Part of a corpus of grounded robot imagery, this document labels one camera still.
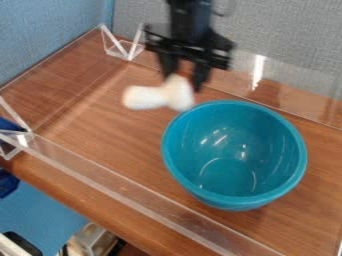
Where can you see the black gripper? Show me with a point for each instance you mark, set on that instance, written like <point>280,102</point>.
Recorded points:
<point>208,52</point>

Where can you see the white brown toy mushroom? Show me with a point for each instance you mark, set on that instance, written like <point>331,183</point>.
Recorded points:
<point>174,94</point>

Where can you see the blue plastic bowl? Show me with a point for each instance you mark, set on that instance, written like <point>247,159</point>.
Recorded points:
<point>235,154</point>

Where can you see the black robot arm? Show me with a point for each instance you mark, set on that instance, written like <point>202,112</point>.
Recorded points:
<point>187,38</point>

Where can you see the clear acrylic back barrier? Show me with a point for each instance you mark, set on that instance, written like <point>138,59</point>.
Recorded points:
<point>301,91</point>

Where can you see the clear acrylic barrier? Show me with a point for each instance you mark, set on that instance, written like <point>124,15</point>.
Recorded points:
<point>301,91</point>
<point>92,188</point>

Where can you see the clear acrylic front barrier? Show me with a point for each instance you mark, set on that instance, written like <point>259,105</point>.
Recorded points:
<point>92,188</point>

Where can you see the blue clamp at left edge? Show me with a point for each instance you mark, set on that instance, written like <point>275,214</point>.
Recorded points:
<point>8,180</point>

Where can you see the clear box below table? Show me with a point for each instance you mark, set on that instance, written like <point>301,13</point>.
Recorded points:
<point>91,241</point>

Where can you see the black white object below table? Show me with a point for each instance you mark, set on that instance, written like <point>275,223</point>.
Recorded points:
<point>13,245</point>

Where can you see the clear acrylic corner bracket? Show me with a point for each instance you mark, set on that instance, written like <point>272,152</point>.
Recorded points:
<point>121,48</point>

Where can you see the clear acrylic left bracket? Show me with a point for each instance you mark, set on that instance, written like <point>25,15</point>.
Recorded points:
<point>16,139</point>

